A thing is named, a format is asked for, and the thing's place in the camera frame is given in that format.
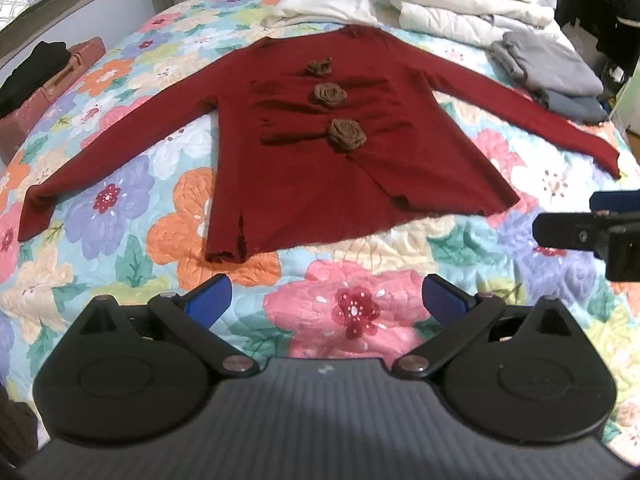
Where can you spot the floral quilted bedspread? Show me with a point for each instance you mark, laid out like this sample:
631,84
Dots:
125,195

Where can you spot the cream folded cloth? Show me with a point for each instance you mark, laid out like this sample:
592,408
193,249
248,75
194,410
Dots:
325,5

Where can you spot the dark brown cloth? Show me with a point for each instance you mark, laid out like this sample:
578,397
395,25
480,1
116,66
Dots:
15,427

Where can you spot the black folded cloth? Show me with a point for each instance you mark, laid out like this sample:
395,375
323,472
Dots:
30,75

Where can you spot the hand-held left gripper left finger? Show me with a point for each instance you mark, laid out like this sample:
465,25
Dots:
207,299

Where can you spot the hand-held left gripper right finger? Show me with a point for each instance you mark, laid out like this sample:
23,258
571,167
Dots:
442,301

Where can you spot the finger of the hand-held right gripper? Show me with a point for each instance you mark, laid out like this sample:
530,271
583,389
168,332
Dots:
615,202
565,235

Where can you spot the red sweater with brown rosettes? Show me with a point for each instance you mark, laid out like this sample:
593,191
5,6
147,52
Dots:
320,175

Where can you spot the light grey folded garment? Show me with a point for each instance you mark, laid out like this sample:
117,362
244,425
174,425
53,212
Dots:
550,62

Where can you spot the blue-grey folded garment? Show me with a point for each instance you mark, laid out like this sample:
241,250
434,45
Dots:
575,106

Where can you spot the white folded quilted duvet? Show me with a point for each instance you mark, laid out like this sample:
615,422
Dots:
460,5

